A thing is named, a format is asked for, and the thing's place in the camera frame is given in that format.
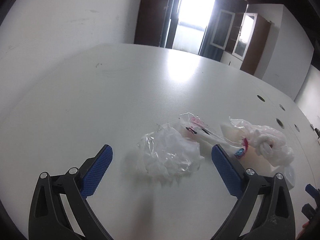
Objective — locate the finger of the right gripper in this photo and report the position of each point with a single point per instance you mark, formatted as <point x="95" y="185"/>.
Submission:
<point x="312" y="214"/>
<point x="313" y="192"/>

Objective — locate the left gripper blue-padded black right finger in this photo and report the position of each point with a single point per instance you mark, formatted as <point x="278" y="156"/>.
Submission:
<point x="275" y="218"/>

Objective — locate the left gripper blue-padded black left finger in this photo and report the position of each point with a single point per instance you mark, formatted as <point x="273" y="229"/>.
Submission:
<point x="48" y="218"/>

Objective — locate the white knotted plastic bag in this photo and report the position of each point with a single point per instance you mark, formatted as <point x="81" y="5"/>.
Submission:
<point x="267" y="141"/>

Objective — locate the clear printed plastic sleeve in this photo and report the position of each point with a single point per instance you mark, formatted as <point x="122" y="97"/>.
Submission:
<point x="201" y="131"/>

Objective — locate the clear plastic wrap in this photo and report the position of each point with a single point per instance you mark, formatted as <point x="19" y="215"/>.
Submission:
<point x="165" y="154"/>

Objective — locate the brown glass-door cabinet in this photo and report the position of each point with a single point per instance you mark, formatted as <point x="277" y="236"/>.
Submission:
<point x="241" y="37"/>

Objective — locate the dark blue curtain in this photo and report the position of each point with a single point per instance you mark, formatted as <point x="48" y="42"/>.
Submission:
<point x="212" y="30"/>

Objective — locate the dark brown wardrobe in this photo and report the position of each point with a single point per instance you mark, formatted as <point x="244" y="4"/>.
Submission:
<point x="151" y="22"/>

